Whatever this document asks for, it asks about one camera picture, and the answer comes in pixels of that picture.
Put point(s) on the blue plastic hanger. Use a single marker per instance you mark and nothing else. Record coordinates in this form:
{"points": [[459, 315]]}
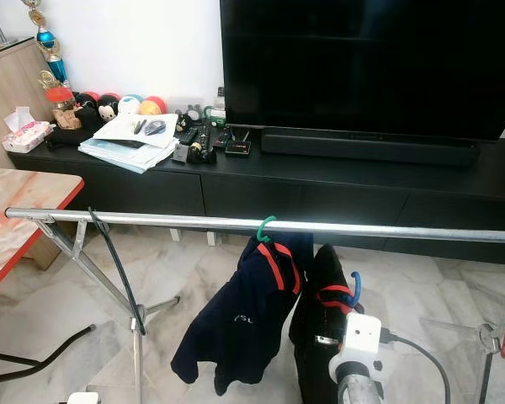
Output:
{"points": [[357, 286]]}

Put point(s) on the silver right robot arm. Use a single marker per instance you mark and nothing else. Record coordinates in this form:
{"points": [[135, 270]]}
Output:
{"points": [[358, 391]]}

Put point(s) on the green plastic hanger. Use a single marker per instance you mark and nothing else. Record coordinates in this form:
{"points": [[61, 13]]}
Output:
{"points": [[263, 227]]}

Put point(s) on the navy blue polo shirt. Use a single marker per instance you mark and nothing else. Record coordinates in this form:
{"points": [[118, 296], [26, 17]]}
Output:
{"points": [[236, 328]]}

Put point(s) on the black tv console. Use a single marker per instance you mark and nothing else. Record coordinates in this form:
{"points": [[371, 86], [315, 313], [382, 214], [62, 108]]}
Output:
{"points": [[328, 202]]}

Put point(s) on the silver clothes rack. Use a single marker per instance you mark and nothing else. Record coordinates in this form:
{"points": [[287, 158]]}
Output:
{"points": [[185, 221]]}

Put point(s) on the black set-top box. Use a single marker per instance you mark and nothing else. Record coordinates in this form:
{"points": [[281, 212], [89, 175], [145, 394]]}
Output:
{"points": [[238, 148]]}

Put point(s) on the black tape dispenser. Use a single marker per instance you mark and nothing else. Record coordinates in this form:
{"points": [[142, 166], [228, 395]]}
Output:
{"points": [[199, 153]]}

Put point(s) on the clear plastic bottle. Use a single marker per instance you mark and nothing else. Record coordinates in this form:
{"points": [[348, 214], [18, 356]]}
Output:
{"points": [[219, 105]]}

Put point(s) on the black television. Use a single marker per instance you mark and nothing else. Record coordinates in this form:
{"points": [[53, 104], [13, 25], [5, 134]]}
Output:
{"points": [[370, 67]]}

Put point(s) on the stack of white papers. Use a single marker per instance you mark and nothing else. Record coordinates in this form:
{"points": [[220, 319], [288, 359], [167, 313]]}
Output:
{"points": [[130, 133]]}

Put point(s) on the pink tissue box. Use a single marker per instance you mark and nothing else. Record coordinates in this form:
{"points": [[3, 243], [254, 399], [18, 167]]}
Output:
{"points": [[27, 135]]}

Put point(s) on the orange yellow plush ball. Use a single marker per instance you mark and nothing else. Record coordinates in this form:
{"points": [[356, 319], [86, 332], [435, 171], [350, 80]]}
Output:
{"points": [[154, 105]]}

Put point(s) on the light wooden cabinet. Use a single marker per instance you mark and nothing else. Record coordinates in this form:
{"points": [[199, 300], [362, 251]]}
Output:
{"points": [[4, 101]]}

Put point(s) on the white blue plush ball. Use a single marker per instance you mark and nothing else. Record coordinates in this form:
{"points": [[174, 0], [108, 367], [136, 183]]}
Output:
{"points": [[129, 104]]}

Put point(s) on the black red plush ball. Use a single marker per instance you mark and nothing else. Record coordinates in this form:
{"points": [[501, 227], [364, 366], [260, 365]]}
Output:
{"points": [[88, 101], [108, 108]]}

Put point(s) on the red lidded jar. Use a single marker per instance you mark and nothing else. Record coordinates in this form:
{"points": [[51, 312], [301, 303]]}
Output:
{"points": [[61, 94]]}

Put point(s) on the gold blue trophy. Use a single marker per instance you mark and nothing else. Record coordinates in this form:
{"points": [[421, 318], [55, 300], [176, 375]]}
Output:
{"points": [[46, 38]]}

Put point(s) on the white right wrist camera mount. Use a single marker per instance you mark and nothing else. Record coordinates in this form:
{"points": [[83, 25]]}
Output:
{"points": [[362, 337]]}

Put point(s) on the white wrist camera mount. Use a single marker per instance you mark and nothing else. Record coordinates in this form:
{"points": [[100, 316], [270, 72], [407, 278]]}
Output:
{"points": [[82, 399], [362, 337]]}

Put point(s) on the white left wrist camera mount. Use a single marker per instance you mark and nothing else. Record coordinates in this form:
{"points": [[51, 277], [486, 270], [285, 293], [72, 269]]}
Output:
{"points": [[82, 399]]}

